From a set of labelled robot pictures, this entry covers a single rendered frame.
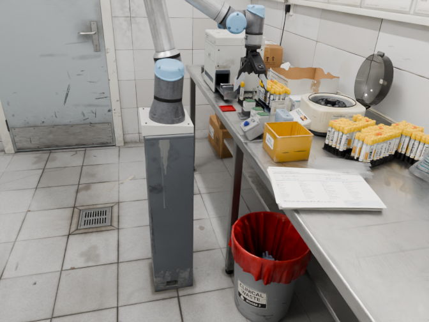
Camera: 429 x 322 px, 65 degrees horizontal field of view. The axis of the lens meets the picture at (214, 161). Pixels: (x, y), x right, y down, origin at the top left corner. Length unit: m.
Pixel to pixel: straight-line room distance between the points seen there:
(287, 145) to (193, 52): 2.14
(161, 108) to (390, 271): 0.96
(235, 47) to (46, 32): 1.71
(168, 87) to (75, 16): 1.83
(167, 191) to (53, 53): 1.94
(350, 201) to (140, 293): 1.23
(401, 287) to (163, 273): 1.22
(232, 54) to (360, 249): 1.29
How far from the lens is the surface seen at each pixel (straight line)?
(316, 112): 1.45
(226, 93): 1.76
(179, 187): 1.50
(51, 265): 2.17
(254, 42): 1.50
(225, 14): 1.35
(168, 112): 1.38
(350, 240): 0.93
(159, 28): 1.47
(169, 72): 1.34
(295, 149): 1.22
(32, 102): 3.29
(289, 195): 1.02
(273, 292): 1.61
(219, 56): 1.88
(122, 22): 3.12
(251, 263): 1.48
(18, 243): 2.39
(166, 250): 1.71
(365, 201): 1.07
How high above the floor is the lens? 1.43
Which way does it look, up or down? 28 degrees down
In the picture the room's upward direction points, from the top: 2 degrees clockwise
